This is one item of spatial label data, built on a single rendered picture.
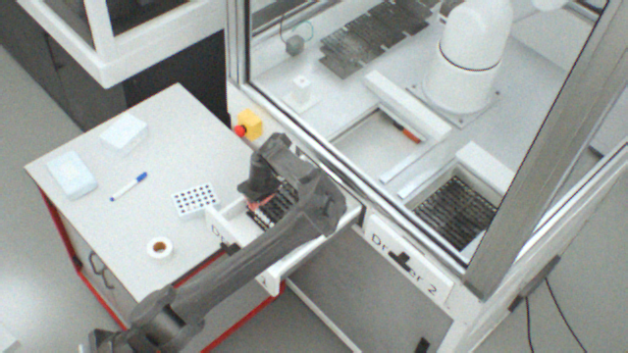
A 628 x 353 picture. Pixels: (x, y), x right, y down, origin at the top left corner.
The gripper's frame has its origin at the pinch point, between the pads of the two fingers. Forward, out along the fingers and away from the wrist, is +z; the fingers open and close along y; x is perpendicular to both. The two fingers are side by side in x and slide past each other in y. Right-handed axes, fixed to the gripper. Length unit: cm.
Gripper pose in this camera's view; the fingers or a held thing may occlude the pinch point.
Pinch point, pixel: (256, 205)
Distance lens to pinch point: 176.5
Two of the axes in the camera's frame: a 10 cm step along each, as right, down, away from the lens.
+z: -1.3, 6.3, 7.7
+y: 7.2, -4.8, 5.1
